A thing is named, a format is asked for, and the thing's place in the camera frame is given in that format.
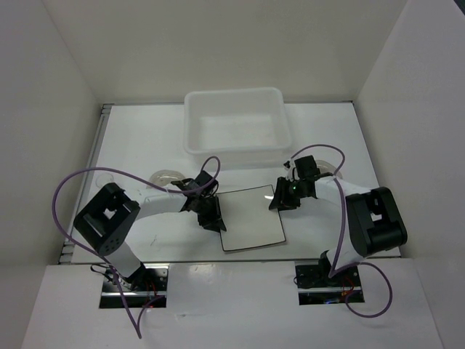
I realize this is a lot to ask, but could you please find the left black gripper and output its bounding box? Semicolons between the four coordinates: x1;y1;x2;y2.
194;194;227;233

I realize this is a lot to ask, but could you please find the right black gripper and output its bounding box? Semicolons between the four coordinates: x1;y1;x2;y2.
267;176;306;211

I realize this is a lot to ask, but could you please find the square white black-rimmed plate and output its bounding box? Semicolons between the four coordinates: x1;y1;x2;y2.
218;185;286;253

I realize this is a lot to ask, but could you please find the translucent white plastic bin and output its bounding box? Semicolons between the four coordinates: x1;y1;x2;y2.
183;87;293;168

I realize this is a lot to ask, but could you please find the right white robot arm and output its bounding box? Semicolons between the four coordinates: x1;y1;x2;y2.
269;174;408;286

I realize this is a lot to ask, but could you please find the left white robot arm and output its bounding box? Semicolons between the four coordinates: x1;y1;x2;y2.
73;179;227;291

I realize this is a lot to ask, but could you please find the right clear glass dish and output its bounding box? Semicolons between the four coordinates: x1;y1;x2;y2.
315;160;343;180

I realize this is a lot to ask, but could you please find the clear glass dish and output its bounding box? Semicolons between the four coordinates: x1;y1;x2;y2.
315;160;343;180
149;169;185;187

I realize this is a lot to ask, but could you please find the left clear glass dish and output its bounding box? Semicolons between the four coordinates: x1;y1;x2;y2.
149;169;185;187

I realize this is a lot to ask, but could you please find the small clear glass cup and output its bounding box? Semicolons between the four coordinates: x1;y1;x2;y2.
95;172;114;188

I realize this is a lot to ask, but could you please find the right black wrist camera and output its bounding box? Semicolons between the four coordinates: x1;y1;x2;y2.
284;155;333;182

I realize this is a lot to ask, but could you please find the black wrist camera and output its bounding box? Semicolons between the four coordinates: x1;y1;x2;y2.
284;155;333;182
170;169;219;197

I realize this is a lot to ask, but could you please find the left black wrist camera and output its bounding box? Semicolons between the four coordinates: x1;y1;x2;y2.
170;169;219;197

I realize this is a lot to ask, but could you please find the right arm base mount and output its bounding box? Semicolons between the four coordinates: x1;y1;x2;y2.
294;261;365;305

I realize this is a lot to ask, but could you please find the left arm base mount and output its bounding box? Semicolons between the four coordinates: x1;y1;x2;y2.
90;264;169;309

